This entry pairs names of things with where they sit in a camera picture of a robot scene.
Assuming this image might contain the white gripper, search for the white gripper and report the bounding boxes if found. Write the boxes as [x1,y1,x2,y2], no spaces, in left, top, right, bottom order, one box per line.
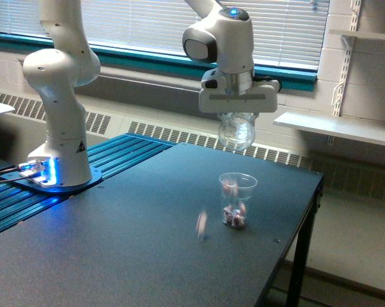
[199,68,280,113]

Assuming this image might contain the clear plastic cup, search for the clear plastic cup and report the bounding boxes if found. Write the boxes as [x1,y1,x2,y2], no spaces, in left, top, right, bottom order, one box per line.
[219,173,258,229]
[217,113,259,151]

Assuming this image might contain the falling pink candy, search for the falling pink candy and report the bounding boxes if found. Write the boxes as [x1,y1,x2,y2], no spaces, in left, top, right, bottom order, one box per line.
[196,210,208,240]

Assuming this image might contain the pink and dark candies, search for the pink and dark candies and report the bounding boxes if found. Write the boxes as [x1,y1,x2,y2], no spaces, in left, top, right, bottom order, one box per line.
[222,179,247,228]

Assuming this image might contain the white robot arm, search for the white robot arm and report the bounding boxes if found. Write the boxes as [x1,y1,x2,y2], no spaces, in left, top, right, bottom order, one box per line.
[19,1,281,190]

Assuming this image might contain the teal window sill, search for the teal window sill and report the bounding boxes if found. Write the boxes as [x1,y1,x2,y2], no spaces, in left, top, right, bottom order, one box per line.
[0,33,317,92]

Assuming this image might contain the white window blinds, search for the white window blinds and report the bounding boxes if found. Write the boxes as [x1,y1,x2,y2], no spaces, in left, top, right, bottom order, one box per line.
[0,0,329,70]

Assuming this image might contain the clear plastic cup on table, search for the clear plastic cup on table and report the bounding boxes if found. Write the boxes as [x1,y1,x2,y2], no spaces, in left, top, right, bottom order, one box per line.
[219,173,258,229]

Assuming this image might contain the black table leg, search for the black table leg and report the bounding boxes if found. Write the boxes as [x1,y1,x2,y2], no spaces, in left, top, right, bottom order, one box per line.
[285,179,324,307]

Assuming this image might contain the white baseboard heater vent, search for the white baseboard heater vent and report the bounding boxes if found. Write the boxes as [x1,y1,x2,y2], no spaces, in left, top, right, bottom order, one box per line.
[0,92,385,201]

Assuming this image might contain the white upper wall shelf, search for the white upper wall shelf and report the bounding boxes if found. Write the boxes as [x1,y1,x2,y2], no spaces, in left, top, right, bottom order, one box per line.
[329,29,385,42]

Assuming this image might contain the white wall shelf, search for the white wall shelf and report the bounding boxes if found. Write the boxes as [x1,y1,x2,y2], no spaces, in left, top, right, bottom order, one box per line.
[329,29,385,42]
[274,111,385,146]

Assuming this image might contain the white shelf bracket rail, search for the white shelf bracket rail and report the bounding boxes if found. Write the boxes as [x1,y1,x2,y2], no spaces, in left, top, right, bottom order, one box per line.
[331,0,362,117]

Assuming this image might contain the white lower wall shelf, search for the white lower wall shelf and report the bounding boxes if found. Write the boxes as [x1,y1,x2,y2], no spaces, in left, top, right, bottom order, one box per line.
[274,111,385,146]

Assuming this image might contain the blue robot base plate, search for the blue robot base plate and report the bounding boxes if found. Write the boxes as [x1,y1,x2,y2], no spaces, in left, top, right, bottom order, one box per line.
[13,166,102,195]

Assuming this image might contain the black cables at base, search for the black cables at base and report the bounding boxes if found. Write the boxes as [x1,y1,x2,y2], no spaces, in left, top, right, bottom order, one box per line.
[0,163,30,184]

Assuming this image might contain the blue ribbed aluminium rail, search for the blue ribbed aluminium rail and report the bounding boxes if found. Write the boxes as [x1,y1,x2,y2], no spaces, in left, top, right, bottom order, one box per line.
[0,134,175,233]

